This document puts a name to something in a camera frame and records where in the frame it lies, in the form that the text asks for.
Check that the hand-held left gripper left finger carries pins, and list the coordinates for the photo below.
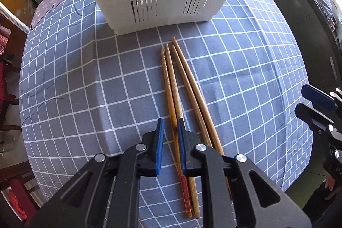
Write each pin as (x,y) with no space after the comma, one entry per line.
(160,145)

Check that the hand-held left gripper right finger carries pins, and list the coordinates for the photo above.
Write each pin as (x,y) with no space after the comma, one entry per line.
(181,145)

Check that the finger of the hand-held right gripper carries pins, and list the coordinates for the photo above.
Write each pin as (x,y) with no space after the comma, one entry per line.
(312,115)
(318,95)

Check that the red-tipped wooden chopstick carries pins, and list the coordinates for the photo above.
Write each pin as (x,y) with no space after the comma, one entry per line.
(167,78)

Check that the person's right forearm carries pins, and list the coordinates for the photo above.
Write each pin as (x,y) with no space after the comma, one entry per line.
(318,204)

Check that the person's right hand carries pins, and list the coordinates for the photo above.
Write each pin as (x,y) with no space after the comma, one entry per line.
(330,182)

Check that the blue checked tablecloth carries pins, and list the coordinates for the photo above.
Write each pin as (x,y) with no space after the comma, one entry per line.
(80,83)

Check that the red cushioned wooden chair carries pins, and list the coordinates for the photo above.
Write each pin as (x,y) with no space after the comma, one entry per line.
(6,83)
(22,198)

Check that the sliding glass door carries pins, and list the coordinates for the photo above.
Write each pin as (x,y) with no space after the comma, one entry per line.
(16,11)

